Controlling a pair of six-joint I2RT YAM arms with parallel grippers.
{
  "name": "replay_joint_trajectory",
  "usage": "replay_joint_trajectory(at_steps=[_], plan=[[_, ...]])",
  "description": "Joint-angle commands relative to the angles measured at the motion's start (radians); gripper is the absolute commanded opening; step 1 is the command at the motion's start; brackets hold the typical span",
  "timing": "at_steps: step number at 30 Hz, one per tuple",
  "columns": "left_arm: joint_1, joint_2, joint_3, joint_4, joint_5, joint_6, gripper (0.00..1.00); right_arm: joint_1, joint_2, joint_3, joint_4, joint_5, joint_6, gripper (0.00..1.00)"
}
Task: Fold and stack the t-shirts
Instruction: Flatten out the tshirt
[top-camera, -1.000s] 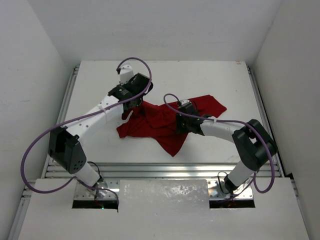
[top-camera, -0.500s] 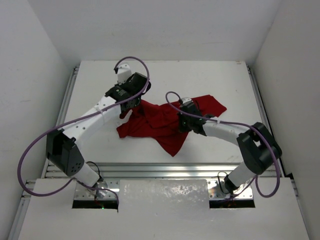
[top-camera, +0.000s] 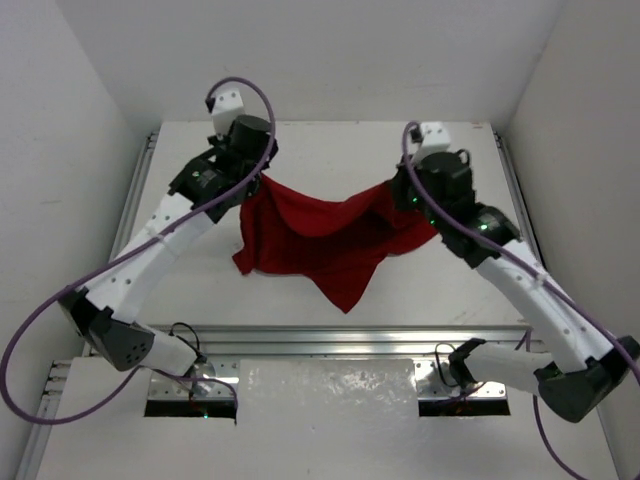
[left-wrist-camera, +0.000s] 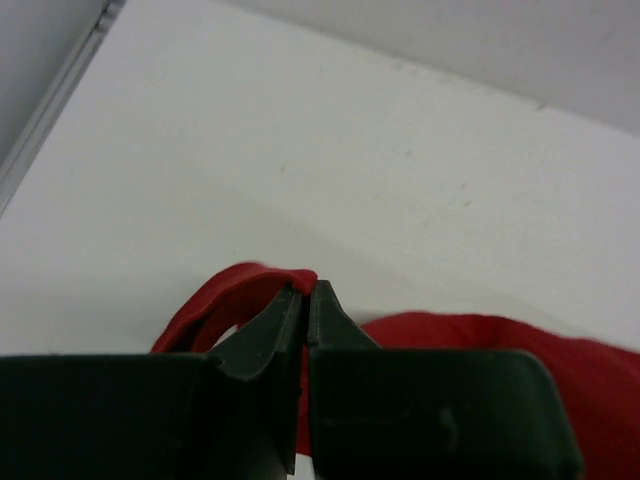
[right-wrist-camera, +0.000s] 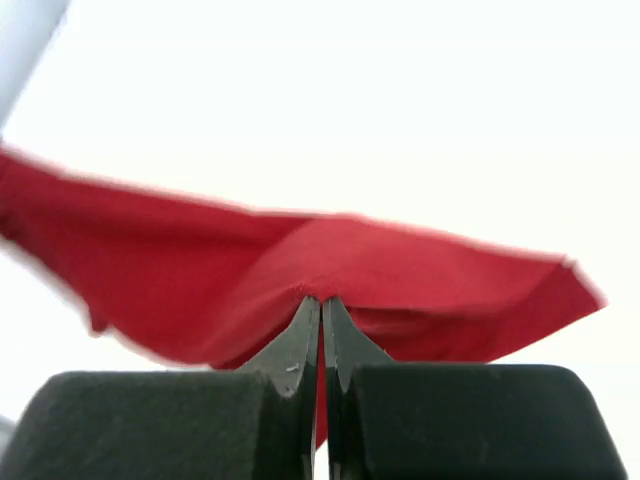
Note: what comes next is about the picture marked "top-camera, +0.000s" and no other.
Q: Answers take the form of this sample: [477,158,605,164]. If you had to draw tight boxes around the purple cable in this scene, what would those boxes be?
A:
[0,75,277,426]
[402,120,640,480]

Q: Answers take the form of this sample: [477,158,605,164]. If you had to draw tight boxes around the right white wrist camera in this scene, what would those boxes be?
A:
[410,122,451,163]

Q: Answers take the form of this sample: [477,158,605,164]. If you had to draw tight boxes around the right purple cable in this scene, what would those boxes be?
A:
[402,120,640,480]

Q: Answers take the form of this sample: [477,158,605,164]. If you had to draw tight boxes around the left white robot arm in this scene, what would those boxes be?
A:
[59,114,278,377]

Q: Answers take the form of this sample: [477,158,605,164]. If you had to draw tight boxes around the right black base cable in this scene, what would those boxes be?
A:
[430,339,456,389]

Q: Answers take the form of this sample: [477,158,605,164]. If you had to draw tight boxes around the aluminium rail frame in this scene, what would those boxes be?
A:
[14,127,601,480]

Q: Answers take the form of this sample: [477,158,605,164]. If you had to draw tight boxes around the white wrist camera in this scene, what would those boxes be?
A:
[410,122,451,163]
[205,88,245,135]

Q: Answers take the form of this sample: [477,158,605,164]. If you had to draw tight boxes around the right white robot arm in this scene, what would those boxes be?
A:
[392,150,639,423]

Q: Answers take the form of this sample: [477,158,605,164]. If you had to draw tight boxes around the red t-shirt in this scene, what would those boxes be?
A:
[233,176,437,313]

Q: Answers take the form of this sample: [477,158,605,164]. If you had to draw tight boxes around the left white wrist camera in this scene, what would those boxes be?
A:
[205,88,245,135]

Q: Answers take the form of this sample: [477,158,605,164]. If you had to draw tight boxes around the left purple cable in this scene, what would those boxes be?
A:
[0,75,277,426]

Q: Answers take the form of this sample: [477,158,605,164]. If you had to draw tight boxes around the black base cable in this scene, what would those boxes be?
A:
[430,339,456,389]
[169,320,211,366]

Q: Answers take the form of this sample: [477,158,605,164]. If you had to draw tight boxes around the left black base cable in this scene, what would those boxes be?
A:
[169,320,211,366]

